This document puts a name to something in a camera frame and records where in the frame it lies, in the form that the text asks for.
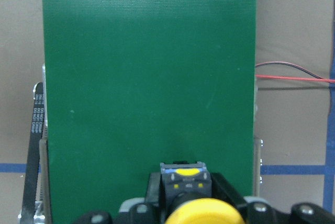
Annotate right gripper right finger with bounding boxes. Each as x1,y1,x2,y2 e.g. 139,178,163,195
210,173,334,223

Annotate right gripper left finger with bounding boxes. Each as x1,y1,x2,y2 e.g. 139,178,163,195
73,172,164,223

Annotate yellow push button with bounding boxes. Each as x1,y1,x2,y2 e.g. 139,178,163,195
160,162,245,223

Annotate green conveyor belt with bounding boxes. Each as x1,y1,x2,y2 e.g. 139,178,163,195
42,0,256,223

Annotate red black conveyor wire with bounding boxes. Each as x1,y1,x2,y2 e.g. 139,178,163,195
255,61,335,84

